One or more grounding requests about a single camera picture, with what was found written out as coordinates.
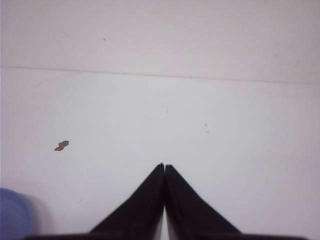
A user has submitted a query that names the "small brown table mark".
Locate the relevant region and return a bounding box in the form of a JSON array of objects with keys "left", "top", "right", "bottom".
[{"left": 54, "top": 140, "right": 69, "bottom": 152}]

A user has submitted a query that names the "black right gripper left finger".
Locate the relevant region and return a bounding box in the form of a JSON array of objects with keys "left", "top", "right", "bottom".
[{"left": 90, "top": 163, "right": 165, "bottom": 237}]

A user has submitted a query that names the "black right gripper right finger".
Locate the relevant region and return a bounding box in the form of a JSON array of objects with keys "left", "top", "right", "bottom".
[{"left": 164, "top": 165, "right": 241, "bottom": 237}]

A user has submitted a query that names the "blue round plate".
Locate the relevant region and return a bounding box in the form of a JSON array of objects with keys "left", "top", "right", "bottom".
[{"left": 0, "top": 188, "right": 34, "bottom": 240}]

